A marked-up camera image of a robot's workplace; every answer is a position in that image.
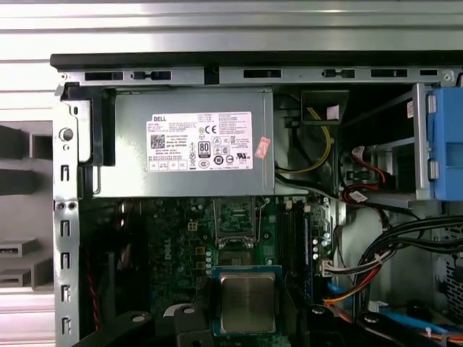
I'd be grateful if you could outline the CPU socket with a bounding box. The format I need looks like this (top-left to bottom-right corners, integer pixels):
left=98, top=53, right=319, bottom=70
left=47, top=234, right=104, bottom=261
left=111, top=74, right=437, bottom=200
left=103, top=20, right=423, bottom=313
left=216, top=247, right=256, bottom=270

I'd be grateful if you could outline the grey metal drive cage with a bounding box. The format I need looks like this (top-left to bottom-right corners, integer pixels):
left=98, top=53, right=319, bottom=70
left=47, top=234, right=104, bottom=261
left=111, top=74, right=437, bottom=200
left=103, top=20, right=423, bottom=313
left=339, top=81, right=463, bottom=211

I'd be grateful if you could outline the black PC case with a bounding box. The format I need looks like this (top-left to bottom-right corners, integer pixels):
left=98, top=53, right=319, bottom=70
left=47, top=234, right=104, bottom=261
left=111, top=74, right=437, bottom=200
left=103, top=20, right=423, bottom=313
left=50, top=53, right=463, bottom=347

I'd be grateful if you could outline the green motherboard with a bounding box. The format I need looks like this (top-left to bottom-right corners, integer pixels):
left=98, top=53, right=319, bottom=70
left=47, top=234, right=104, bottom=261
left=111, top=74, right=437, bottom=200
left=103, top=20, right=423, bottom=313
left=144, top=197, right=338, bottom=347

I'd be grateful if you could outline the black RAM slot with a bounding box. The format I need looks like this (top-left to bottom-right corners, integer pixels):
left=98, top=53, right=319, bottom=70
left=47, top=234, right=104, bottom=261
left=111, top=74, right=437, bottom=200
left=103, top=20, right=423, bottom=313
left=277, top=207, right=291, bottom=301
left=290, top=207, right=304, bottom=301

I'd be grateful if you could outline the light blue flat cable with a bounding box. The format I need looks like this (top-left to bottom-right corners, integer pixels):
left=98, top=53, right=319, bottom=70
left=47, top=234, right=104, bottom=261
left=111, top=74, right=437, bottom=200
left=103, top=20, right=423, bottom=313
left=327, top=280, right=456, bottom=347

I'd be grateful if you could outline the black cable bundle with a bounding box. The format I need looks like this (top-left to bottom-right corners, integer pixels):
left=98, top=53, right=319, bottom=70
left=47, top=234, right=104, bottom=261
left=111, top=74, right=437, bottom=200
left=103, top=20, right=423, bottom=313
left=335, top=215, right=463, bottom=292

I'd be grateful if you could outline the metal socket cover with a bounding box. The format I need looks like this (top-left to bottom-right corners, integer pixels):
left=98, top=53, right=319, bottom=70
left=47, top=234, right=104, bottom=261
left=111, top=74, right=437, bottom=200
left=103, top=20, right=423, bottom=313
left=212, top=197, right=262, bottom=250

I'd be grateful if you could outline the RAM stick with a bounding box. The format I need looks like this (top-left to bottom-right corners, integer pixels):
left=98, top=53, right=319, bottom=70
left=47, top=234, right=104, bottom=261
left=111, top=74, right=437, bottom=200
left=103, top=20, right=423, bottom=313
left=303, top=213, right=314, bottom=301

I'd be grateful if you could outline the silver CPU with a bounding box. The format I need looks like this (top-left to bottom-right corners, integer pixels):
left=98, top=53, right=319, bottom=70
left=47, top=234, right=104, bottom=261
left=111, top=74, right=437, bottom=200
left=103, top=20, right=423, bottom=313
left=211, top=265, right=285, bottom=335

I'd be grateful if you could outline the orange wire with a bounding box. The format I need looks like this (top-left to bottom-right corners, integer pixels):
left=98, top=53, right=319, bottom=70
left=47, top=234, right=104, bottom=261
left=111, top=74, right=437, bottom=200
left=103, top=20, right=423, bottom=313
left=323, top=284, right=463, bottom=346

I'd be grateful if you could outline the blue plastic drive carrier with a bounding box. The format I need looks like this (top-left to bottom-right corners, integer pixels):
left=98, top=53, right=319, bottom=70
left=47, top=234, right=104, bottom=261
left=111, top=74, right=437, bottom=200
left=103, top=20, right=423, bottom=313
left=425, top=86, right=463, bottom=200

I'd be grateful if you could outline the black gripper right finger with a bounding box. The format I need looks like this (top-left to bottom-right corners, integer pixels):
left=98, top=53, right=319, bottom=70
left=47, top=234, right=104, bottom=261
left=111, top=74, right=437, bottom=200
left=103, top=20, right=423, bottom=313
left=279, top=278, right=449, bottom=347

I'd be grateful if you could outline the red black twisted wire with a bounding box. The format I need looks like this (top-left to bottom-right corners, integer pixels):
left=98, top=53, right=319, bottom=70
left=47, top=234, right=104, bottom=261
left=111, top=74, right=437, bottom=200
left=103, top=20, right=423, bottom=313
left=84, top=248, right=101, bottom=330

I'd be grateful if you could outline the yellow wire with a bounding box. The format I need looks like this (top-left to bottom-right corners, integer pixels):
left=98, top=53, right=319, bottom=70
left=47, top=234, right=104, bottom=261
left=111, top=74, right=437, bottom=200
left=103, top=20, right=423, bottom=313
left=274, top=106, right=333, bottom=175

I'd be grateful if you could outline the grey power supply unit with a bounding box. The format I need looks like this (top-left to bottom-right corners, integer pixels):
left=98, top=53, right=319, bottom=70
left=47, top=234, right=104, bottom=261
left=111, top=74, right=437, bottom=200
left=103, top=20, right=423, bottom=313
left=92, top=86, right=276, bottom=199

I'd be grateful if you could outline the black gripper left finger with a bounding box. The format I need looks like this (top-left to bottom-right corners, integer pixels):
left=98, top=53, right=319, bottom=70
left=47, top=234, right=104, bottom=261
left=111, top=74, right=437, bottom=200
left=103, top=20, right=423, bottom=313
left=77, top=278, right=218, bottom=347

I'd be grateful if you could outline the grey parts rack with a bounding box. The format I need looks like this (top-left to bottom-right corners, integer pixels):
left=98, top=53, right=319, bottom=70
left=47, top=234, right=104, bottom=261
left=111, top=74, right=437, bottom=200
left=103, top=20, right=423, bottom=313
left=0, top=121, right=55, bottom=291

